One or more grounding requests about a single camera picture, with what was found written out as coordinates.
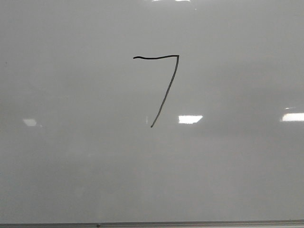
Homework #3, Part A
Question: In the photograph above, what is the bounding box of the white whiteboard with aluminium frame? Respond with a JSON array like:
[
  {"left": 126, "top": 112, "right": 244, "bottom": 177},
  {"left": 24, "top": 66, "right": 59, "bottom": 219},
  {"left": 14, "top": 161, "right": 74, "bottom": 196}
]
[{"left": 0, "top": 0, "right": 304, "bottom": 223}]

